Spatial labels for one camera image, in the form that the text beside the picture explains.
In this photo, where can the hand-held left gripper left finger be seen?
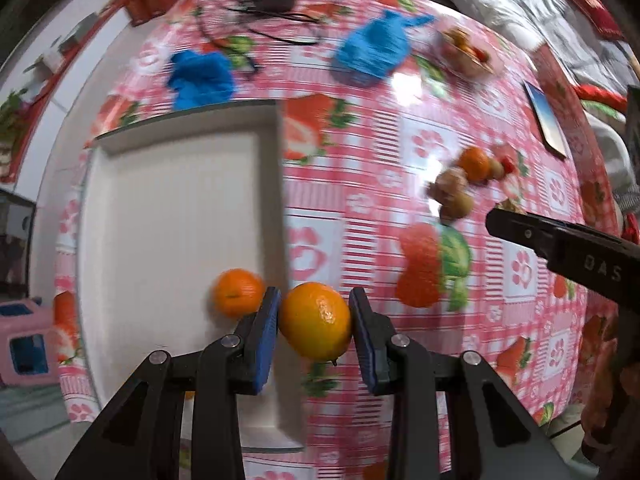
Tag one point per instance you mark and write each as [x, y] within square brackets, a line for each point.
[267, 340]

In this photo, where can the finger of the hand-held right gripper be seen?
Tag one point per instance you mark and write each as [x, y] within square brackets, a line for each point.
[520, 232]

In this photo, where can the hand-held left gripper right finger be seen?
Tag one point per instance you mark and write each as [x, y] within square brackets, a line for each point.
[361, 345]

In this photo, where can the dry husk physalis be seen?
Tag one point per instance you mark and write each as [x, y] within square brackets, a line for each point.
[450, 184]

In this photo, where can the smartphone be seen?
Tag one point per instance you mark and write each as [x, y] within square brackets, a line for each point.
[547, 120]

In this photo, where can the white rectangular tray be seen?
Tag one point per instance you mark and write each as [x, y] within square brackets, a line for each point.
[175, 210]

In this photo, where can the red cloth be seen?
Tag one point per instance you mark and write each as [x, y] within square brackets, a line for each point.
[600, 96]

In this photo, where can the clear glass bowl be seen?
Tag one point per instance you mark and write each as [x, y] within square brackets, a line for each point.
[470, 52]

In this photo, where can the blue cloth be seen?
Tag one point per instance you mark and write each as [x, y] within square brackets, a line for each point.
[202, 77]
[380, 47]

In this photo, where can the red embroidered pillow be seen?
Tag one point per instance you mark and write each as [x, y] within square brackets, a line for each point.
[595, 10]

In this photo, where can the pink plastic stool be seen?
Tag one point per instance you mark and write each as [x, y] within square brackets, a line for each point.
[30, 376]

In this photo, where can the red gift box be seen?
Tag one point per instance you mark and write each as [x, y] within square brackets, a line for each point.
[150, 0]

